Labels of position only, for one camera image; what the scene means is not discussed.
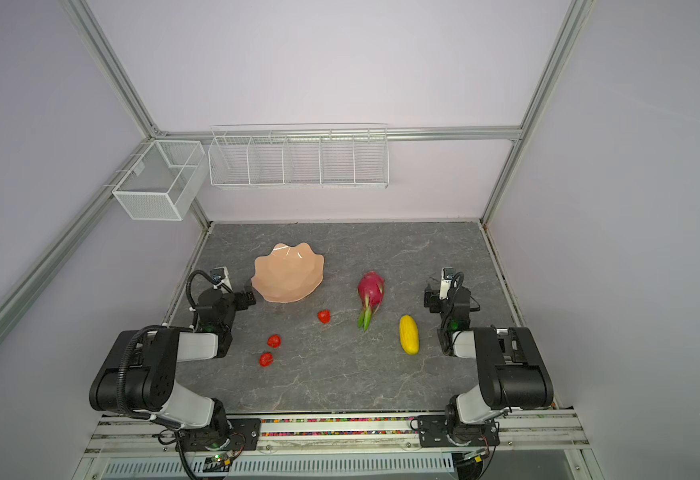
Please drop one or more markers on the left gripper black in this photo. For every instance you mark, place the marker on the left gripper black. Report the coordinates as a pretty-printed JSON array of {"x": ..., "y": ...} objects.
[{"x": 242, "y": 298}]

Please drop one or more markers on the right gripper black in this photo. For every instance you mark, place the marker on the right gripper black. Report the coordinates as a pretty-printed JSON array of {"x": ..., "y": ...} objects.
[{"x": 433, "y": 299}]

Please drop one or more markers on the fake yellow melon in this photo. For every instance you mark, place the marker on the fake yellow melon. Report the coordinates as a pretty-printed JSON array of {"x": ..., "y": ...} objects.
[{"x": 409, "y": 335}]

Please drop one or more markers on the fake red cherry front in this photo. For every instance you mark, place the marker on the fake red cherry front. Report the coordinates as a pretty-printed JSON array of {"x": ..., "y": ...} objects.
[{"x": 274, "y": 341}]

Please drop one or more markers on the fake red cherry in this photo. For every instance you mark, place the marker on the fake red cherry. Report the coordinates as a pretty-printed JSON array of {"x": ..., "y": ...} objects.
[
  {"x": 274, "y": 341},
  {"x": 324, "y": 316}
]

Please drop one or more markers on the fake pink dragon fruit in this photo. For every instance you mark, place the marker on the fake pink dragon fruit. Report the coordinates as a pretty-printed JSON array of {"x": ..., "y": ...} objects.
[{"x": 371, "y": 293}]

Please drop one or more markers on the fake red strawberry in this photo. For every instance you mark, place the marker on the fake red strawberry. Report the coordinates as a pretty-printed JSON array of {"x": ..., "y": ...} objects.
[{"x": 266, "y": 359}]

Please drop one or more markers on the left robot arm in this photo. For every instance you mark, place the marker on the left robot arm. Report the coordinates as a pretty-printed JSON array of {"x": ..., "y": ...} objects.
[{"x": 138, "y": 378}]

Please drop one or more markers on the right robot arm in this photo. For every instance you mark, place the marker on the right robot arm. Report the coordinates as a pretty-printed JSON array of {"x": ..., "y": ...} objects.
[{"x": 511, "y": 374}]

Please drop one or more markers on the pink scalloped fruit bowl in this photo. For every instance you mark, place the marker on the pink scalloped fruit bowl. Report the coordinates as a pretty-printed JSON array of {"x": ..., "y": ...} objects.
[{"x": 288, "y": 274}]

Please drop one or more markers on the white mesh box basket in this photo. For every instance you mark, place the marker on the white mesh box basket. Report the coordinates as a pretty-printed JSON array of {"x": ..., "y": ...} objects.
[{"x": 163, "y": 181}]

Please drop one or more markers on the white vented cover strip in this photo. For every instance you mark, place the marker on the white vented cover strip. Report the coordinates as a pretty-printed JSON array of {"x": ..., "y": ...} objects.
[{"x": 297, "y": 466}]

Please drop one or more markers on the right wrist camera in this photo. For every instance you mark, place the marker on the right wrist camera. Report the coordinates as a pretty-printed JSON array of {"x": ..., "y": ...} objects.
[{"x": 447, "y": 274}]

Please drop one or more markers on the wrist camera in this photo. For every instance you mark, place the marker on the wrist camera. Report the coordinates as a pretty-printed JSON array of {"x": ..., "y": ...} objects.
[
  {"x": 447, "y": 274},
  {"x": 220, "y": 275}
]

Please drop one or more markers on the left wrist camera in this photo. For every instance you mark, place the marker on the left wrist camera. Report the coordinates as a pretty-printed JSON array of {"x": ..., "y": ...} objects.
[{"x": 220, "y": 275}]

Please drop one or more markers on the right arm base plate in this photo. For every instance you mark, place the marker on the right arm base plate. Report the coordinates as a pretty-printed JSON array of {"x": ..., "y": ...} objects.
[{"x": 442, "y": 431}]

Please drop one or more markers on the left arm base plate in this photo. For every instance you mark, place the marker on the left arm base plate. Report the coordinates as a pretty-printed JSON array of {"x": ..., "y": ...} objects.
[{"x": 240, "y": 434}]

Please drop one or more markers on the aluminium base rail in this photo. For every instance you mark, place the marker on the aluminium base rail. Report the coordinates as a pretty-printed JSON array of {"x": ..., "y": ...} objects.
[{"x": 398, "y": 432}]

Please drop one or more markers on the white wire rack basket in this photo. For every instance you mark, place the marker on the white wire rack basket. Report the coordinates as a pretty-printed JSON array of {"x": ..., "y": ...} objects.
[{"x": 299, "y": 155}]

